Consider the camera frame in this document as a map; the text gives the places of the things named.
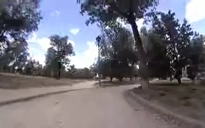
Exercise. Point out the large dark tree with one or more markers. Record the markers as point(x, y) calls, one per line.
point(10, 23)

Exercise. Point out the group of trees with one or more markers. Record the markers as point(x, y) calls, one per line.
point(118, 56)

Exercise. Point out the pale dirt path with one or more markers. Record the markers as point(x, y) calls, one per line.
point(90, 110)

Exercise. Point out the stone kerb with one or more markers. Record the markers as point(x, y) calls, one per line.
point(40, 96)
point(156, 108)

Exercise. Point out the large tree with leaning trunk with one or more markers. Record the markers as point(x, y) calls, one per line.
point(138, 40)

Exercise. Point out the pale side path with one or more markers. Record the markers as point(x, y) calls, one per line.
point(20, 93)

